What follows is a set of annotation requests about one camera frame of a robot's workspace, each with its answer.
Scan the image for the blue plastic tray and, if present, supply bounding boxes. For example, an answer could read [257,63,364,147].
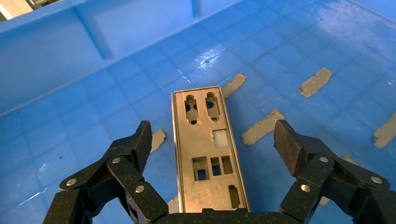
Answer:
[0,0,396,224]

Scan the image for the grey tape strip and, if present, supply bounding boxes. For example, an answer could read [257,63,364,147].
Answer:
[167,194,181,215]
[150,128,167,154]
[373,112,396,149]
[298,67,334,98]
[241,109,286,147]
[221,73,247,99]

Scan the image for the silver metal I/O shield plate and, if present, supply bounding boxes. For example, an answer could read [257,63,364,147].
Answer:
[171,86,251,214]

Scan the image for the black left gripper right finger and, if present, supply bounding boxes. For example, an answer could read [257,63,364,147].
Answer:
[273,119,396,224]

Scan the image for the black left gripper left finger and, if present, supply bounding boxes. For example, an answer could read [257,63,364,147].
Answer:
[42,120,170,224]

